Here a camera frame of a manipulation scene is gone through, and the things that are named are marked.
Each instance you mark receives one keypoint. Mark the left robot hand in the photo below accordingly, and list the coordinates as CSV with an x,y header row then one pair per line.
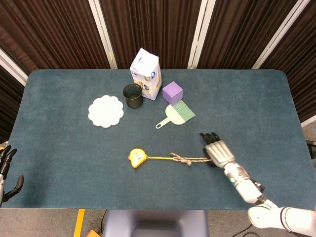
x,y
7,172

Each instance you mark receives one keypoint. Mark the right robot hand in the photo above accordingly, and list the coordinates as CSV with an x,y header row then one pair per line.
x,y
218,151

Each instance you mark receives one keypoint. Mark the yellow tape measure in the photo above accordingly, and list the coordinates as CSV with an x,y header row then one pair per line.
x,y
137,161

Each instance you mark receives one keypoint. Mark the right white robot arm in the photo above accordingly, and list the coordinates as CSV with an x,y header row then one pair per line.
x,y
261,197

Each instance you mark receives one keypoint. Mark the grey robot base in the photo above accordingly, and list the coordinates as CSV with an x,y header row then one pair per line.
x,y
155,223

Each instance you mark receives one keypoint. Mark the white brush green bristles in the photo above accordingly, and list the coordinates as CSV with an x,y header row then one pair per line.
x,y
177,114

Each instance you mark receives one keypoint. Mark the purple cube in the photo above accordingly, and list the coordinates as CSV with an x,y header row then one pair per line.
x,y
172,92

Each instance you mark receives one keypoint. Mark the blue table mat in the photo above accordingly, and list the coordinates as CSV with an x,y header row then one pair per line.
x,y
98,160

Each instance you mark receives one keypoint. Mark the black mesh pen cup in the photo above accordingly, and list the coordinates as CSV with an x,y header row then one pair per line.
x,y
133,95

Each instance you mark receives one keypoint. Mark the orange floor device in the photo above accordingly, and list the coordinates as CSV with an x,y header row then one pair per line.
x,y
93,233

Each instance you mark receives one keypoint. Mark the white scalloped coaster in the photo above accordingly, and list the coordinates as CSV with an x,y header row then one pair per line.
x,y
105,111

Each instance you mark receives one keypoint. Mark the brown folding screen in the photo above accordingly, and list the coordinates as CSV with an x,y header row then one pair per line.
x,y
158,32

